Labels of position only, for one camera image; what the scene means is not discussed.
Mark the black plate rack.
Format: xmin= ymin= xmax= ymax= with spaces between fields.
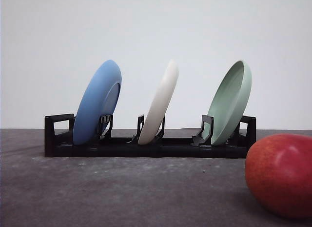
xmin=44 ymin=113 xmax=256 ymax=159

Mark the red pomegranate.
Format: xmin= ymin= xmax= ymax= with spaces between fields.
xmin=245 ymin=133 xmax=312 ymax=219

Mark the white plate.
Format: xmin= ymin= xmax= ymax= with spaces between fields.
xmin=138 ymin=60 xmax=179 ymax=145

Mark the green plate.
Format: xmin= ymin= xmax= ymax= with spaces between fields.
xmin=208 ymin=60 xmax=252 ymax=145

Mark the blue plate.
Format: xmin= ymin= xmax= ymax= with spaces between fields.
xmin=73 ymin=60 xmax=122 ymax=145

